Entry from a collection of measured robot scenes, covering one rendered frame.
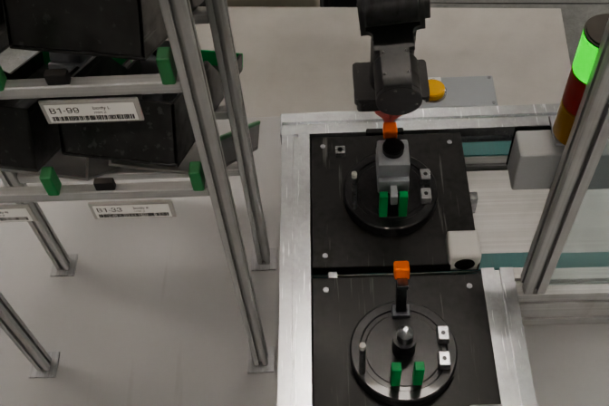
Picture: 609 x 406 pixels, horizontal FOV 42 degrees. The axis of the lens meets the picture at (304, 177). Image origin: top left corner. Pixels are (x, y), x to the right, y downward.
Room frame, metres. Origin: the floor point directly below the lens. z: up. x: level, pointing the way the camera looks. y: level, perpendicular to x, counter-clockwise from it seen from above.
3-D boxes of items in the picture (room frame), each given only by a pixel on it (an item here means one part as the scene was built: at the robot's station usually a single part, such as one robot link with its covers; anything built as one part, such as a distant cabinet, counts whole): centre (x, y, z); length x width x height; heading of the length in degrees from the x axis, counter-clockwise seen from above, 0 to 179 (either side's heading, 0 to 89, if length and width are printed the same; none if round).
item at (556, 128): (0.55, -0.31, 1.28); 0.05 x 0.05 x 0.05
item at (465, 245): (0.57, -0.22, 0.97); 0.05 x 0.05 x 0.04; 86
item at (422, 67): (0.74, -0.13, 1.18); 0.10 x 0.07 x 0.07; 87
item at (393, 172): (0.67, -0.13, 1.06); 0.08 x 0.04 x 0.07; 176
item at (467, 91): (0.89, -0.23, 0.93); 0.21 x 0.07 x 0.06; 86
